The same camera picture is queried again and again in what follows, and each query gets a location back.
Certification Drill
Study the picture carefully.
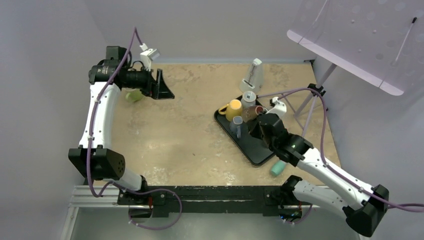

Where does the light grey mug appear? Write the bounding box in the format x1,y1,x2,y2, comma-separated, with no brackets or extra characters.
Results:
240,91,257,109

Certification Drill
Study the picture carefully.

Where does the brown mug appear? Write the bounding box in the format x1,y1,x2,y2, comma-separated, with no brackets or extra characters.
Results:
241,105,268,123

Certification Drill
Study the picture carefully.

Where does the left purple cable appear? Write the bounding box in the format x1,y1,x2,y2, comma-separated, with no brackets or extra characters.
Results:
85,27,182,231

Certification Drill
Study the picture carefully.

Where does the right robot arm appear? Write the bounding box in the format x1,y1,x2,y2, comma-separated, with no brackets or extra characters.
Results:
247,113,389,238

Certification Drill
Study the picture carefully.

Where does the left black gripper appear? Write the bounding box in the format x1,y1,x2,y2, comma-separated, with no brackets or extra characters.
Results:
122,64,174,100

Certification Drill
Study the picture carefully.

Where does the white perforated board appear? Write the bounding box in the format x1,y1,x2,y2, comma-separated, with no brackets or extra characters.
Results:
287,0,424,96

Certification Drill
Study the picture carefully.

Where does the tripod stand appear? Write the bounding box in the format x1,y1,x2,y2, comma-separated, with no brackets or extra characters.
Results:
256,62,338,138

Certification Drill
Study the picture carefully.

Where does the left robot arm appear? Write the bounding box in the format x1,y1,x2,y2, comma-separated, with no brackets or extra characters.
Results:
68,44,175,205

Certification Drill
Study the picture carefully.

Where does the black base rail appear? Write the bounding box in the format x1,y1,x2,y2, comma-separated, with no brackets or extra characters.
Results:
117,185,311,219

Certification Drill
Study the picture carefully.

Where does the light green mug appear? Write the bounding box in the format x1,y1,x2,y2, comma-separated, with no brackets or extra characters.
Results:
125,89,144,103

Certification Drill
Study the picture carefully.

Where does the teal bottle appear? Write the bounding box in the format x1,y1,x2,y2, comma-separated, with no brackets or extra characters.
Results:
270,160,287,177

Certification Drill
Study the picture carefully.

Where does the white metronome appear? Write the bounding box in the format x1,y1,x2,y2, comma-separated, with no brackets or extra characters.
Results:
239,58,264,94

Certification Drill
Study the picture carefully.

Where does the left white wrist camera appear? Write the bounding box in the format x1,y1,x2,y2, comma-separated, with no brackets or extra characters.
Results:
140,43,160,72

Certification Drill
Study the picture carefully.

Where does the black serving tray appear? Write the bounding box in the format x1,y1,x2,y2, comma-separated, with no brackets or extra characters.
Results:
213,109,275,166

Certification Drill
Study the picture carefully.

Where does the yellow mug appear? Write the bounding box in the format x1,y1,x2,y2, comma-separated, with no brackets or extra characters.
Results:
218,99,243,122

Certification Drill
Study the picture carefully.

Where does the blue grey mug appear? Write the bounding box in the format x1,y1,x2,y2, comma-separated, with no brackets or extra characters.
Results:
229,115,243,139

